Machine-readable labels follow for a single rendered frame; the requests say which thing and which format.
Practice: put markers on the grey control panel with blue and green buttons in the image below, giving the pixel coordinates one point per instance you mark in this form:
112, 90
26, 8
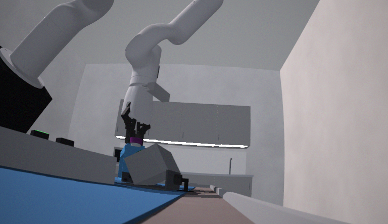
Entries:
153, 165

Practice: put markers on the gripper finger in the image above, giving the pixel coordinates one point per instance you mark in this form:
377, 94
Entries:
141, 131
130, 124

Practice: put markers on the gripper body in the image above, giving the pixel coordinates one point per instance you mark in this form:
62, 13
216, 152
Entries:
141, 106

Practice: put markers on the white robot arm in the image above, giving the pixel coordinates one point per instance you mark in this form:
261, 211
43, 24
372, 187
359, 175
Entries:
52, 33

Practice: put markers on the blue flat mat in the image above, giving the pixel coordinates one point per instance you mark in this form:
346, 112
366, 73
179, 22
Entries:
28, 197

